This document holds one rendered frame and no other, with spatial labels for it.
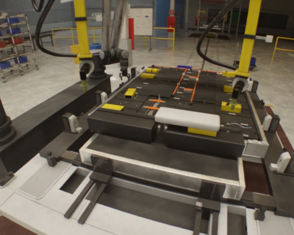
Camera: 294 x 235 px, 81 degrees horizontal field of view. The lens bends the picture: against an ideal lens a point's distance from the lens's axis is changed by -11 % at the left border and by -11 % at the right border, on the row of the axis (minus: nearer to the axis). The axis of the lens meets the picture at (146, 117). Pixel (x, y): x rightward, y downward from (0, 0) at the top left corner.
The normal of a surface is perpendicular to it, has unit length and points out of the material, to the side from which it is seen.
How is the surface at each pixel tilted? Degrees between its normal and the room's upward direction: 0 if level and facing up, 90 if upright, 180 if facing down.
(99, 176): 0
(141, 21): 90
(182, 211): 0
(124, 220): 0
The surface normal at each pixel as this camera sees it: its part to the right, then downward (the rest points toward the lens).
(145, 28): -0.19, 0.48
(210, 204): 0.00, -0.87
